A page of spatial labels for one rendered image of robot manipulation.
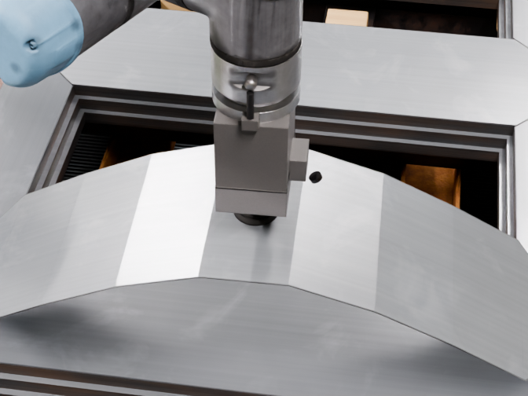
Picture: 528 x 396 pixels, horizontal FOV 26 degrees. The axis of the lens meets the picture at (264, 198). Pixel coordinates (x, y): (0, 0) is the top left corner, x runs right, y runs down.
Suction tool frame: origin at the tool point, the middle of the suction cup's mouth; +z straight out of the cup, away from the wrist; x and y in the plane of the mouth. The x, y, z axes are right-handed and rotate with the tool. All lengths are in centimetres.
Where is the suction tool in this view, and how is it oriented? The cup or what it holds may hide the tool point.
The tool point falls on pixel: (255, 218)
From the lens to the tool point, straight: 107.5
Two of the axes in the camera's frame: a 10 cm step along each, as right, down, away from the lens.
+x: -9.9, -0.8, 0.7
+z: 0.0, 7.1, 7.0
